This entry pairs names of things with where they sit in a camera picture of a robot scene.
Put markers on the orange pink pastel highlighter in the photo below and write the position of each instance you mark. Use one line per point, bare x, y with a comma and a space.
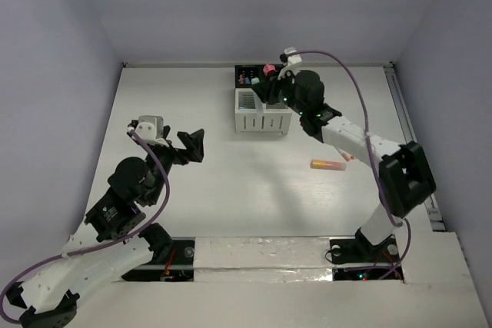
327, 165

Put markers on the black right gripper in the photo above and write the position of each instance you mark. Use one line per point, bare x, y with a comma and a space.
268, 90

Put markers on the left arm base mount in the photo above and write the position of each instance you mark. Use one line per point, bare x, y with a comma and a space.
178, 266

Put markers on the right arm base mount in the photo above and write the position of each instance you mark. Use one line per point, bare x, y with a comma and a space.
352, 264

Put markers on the orange-capped white pen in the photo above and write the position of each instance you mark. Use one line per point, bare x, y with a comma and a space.
345, 155

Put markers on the long green highlighter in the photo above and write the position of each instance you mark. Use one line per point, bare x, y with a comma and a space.
246, 102

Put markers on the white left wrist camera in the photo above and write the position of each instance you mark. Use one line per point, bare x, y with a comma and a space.
151, 129

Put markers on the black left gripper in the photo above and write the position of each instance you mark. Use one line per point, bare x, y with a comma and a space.
178, 152

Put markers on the pink glue stick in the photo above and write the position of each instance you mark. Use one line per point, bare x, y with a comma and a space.
267, 69

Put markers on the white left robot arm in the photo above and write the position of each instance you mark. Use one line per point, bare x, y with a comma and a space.
118, 233

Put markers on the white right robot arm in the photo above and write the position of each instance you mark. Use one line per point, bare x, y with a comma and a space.
402, 173

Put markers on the white four-slot pen organizer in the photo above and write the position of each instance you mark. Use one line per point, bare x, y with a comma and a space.
266, 118

